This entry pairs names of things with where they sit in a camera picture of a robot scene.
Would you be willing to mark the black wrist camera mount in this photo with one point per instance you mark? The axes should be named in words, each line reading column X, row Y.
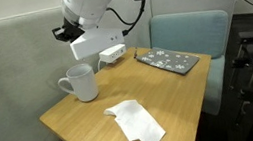
column 67, row 32

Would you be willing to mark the white power strip box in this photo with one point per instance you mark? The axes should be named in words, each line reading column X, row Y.
column 112, row 53

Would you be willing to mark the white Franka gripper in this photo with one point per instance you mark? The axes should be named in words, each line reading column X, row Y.
column 95, row 43

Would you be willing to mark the grey snowflake print mat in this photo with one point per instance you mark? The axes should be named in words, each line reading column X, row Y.
column 169, row 60

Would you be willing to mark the white ceramic mug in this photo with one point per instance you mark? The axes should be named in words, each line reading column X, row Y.
column 83, row 85

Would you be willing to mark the light blue upholstered chair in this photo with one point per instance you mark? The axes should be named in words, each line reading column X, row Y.
column 195, row 33

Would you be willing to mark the white paper napkin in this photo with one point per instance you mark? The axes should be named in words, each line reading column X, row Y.
column 137, row 122

